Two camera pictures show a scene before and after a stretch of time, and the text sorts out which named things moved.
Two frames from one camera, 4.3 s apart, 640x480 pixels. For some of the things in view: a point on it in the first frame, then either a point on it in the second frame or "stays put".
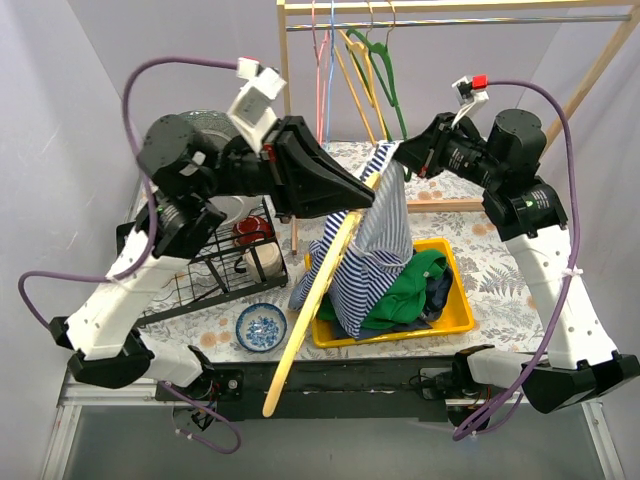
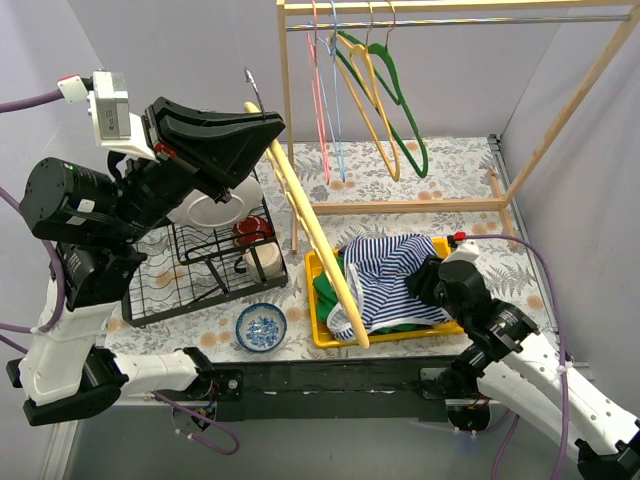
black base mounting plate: (357, 388) stays put
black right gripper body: (426, 150) to (422, 279)
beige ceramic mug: (270, 259) stays put
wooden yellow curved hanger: (318, 304) to (313, 238)
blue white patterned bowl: (261, 327) stays put
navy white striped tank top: (381, 243) to (378, 267)
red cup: (251, 229) stays put
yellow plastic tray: (457, 314) stays put
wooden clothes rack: (564, 121) stays put
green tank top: (401, 299) to (326, 297)
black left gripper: (282, 167) to (163, 145)
